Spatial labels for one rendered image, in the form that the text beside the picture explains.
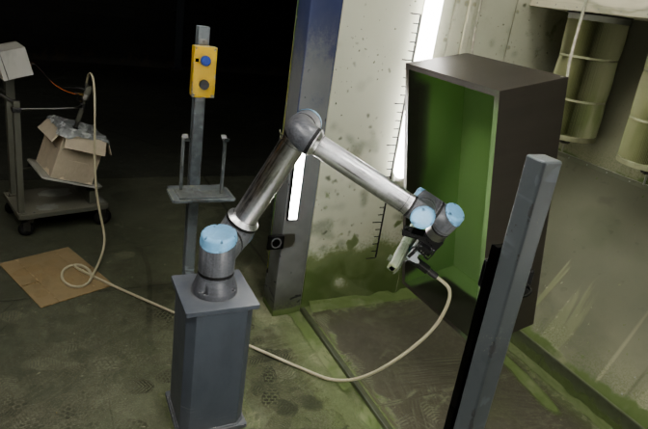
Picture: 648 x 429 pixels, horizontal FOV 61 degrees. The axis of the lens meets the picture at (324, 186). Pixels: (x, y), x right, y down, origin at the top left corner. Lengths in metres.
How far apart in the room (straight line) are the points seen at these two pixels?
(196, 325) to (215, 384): 0.33
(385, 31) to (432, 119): 0.62
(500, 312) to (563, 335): 2.23
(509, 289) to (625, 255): 2.33
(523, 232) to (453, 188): 1.85
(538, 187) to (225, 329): 1.57
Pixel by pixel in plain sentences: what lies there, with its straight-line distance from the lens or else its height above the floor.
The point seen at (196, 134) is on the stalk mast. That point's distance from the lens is 3.03.
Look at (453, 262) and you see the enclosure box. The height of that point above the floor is 0.55.
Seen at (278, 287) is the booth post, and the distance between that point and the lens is 3.35.
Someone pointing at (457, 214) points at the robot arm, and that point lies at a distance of 2.23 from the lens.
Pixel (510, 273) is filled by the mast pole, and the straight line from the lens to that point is 1.19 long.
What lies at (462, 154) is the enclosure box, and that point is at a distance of 2.93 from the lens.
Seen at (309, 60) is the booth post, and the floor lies 1.54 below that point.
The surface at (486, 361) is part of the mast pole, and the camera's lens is 1.29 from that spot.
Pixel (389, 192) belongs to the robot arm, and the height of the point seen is 1.22.
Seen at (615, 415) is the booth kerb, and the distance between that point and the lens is 3.27.
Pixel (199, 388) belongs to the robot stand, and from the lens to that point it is 2.52.
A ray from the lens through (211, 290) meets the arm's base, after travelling 2.32.
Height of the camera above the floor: 1.88
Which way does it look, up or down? 19 degrees down
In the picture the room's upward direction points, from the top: 8 degrees clockwise
